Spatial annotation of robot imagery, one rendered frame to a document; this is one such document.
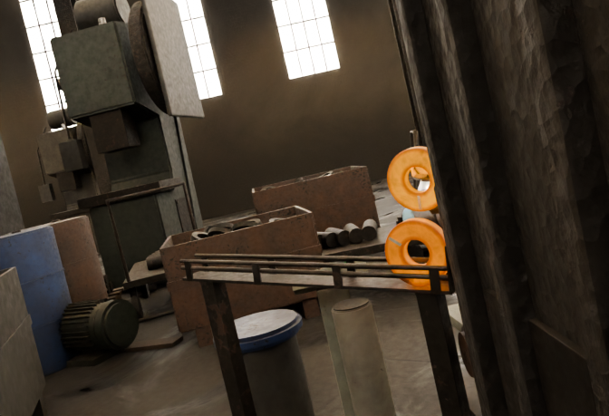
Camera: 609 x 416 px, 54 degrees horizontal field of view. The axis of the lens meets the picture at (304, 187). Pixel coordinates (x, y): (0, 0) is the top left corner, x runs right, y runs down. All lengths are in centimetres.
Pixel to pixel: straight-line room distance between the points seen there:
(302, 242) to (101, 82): 327
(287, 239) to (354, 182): 171
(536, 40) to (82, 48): 590
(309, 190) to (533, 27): 460
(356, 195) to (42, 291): 259
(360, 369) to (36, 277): 264
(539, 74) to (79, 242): 416
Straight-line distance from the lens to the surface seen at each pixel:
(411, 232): 135
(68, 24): 988
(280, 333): 202
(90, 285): 455
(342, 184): 510
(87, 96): 624
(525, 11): 54
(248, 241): 351
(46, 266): 405
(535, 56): 53
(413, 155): 141
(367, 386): 179
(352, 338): 174
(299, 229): 353
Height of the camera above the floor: 98
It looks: 3 degrees down
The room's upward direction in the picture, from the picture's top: 13 degrees counter-clockwise
